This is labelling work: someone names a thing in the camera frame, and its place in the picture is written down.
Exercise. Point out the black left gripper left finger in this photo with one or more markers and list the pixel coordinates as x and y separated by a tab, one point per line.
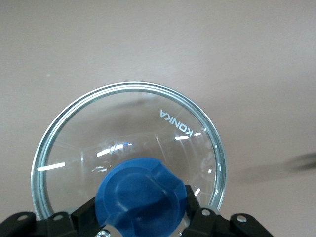
61	222

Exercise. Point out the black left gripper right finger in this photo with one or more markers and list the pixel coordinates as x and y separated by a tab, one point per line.
222	222

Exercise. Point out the glass lid with blue knob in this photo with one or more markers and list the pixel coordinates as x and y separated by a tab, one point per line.
138	153

